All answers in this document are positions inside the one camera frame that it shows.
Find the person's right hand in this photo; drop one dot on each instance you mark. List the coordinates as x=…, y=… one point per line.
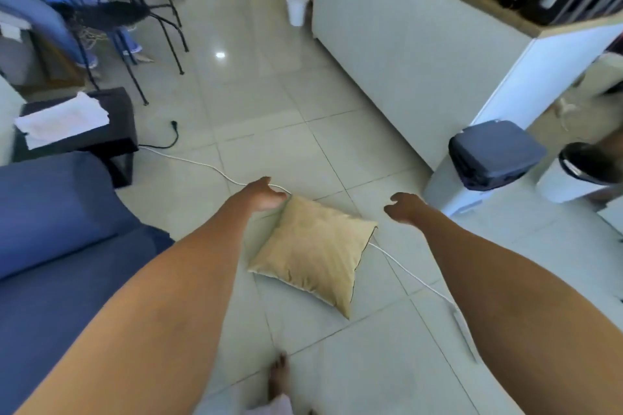
x=411, y=209

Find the person's left hand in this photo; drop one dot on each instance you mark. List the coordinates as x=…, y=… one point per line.
x=263, y=196

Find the yellow velvet pillow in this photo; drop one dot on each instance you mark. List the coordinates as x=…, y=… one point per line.
x=311, y=254

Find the blue fabric sofa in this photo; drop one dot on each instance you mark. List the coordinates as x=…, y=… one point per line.
x=48, y=215

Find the person's left forearm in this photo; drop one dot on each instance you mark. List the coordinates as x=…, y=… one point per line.
x=146, y=322

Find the person's right forearm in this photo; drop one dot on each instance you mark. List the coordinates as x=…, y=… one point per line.
x=525, y=312

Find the person's left foot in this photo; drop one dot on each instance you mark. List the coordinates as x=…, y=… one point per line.
x=278, y=376

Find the person's pink trousers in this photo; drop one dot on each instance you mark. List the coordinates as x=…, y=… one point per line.
x=277, y=407

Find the white bin with blue lid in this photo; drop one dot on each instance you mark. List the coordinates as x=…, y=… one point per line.
x=496, y=157

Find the white power strip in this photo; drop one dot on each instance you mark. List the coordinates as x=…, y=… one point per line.
x=465, y=332

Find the white bin with black liner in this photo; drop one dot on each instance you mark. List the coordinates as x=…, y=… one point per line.
x=559, y=186

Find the white counter with wooden top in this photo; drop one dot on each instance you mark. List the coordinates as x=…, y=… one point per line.
x=404, y=50

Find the black side table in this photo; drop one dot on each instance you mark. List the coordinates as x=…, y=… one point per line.
x=112, y=123

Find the small white bin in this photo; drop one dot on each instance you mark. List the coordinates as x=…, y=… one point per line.
x=297, y=11

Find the black metal chair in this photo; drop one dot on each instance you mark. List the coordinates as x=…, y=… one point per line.
x=168, y=23

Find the white papers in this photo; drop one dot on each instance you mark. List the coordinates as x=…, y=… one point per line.
x=58, y=120

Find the black furry seat pad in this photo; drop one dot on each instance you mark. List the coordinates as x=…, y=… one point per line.
x=112, y=15

